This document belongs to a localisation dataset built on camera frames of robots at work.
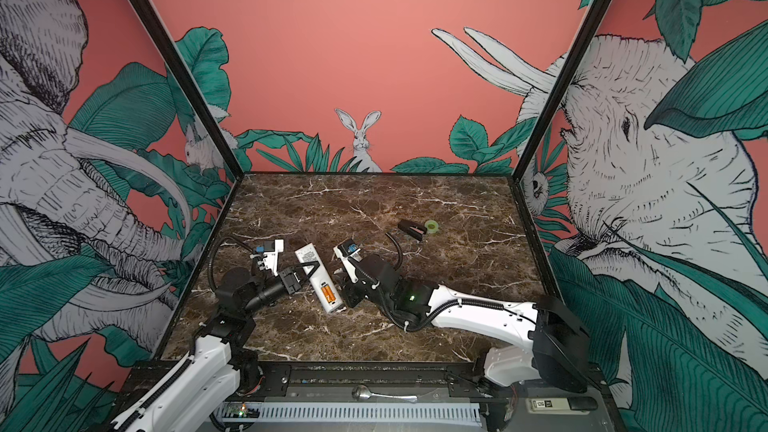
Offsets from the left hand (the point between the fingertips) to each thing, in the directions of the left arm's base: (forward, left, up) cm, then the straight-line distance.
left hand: (317, 264), depth 74 cm
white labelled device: (-31, -59, -14) cm, 68 cm away
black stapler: (+20, -28, -17) cm, 39 cm away
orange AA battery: (-5, -2, -6) cm, 8 cm away
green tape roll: (+23, -34, -18) cm, 45 cm away
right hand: (-4, -4, +2) cm, 6 cm away
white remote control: (-2, 0, -3) cm, 4 cm away
